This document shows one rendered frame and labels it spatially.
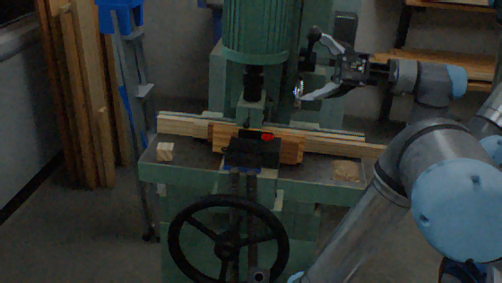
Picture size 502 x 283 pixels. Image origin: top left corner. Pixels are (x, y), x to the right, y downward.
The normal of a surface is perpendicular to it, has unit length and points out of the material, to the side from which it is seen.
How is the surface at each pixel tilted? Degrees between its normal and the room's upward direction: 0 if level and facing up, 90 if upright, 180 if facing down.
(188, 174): 90
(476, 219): 86
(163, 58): 90
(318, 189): 90
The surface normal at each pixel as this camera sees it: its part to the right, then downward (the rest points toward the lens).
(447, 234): -0.17, 0.37
